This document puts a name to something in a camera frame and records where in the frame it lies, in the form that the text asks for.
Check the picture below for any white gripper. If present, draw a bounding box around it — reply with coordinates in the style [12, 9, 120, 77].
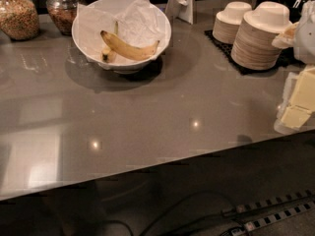
[272, 1, 315, 135]

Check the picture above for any long yellow banana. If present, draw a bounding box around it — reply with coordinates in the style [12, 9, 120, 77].
[100, 30, 159, 61]

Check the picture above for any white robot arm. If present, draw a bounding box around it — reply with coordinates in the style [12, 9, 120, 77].
[272, 1, 315, 135]

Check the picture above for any white ceramic bowl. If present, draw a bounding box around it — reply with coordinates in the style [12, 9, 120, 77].
[71, 0, 172, 75]

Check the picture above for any small banana piece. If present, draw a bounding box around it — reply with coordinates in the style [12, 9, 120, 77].
[101, 47, 116, 63]

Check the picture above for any black rubber mat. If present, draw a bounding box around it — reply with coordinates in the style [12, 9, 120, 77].
[204, 29, 304, 75]

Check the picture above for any left stack of paper bowls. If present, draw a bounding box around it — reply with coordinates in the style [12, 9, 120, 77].
[213, 1, 252, 44]

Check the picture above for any upper power strip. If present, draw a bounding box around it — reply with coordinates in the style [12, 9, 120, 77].
[220, 190, 315, 217]

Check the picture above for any power strip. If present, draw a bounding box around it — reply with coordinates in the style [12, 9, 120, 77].
[221, 201, 315, 236]
[220, 190, 315, 217]

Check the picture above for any lower power strip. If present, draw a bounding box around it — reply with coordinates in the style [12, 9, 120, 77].
[221, 201, 315, 236]

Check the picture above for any white paper liner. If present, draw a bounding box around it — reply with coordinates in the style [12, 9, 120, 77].
[76, 0, 167, 67]

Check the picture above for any glass jar of granola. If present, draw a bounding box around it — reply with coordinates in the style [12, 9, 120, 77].
[46, 0, 86, 35]

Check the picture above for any glass jar of cereal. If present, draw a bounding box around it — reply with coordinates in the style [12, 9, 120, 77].
[0, 0, 39, 40]

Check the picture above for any black floor cable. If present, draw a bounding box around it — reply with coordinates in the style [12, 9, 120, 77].
[104, 190, 250, 236]

